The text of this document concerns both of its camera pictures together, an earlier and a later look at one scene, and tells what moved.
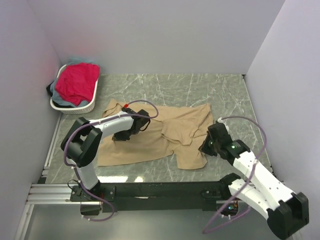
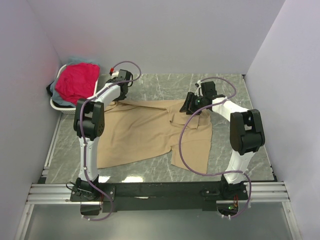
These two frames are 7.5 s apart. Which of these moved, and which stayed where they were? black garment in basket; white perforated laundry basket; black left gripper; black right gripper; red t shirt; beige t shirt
Moved: black left gripper; black right gripper
Stayed: white perforated laundry basket; beige t shirt; red t shirt; black garment in basket
